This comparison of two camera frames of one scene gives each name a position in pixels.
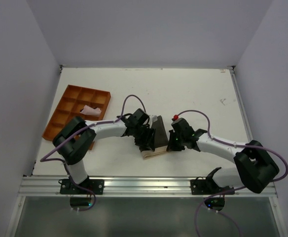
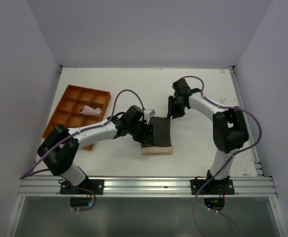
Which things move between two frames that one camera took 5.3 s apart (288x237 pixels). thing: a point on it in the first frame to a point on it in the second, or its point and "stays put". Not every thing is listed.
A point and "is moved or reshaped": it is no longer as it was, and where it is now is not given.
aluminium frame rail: x=50 y=187 stays put
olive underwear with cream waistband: x=161 y=139 is moved or reshaped
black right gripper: x=171 y=146 to x=172 y=111
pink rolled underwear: x=90 y=111 stays put
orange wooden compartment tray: x=73 y=99 stays put
